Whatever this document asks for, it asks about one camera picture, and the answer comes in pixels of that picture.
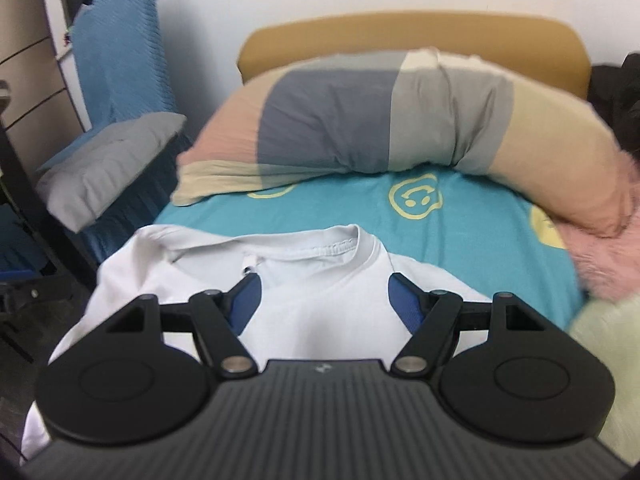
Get mustard yellow headboard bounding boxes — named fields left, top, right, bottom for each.
left=236, top=11, right=591, bottom=99

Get teal smiley bed sheet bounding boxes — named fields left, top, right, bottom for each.
left=156, top=165, right=586, bottom=328

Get black garment by wall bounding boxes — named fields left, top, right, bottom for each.
left=588, top=52, right=640, bottom=159

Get green dinosaur fleece blanket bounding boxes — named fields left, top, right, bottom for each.
left=570, top=294, right=640, bottom=465

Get colour block pillow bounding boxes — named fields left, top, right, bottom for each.
left=171, top=49, right=634, bottom=236

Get pink fuzzy blanket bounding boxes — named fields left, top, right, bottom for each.
left=555, top=153, right=640, bottom=302

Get grey seat cushion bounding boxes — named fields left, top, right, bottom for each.
left=36, top=112, right=186, bottom=233

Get white t-shirt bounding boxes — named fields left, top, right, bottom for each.
left=23, top=224, right=478, bottom=455

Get blue covered chair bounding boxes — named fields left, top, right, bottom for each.
left=37, top=0, right=191, bottom=262

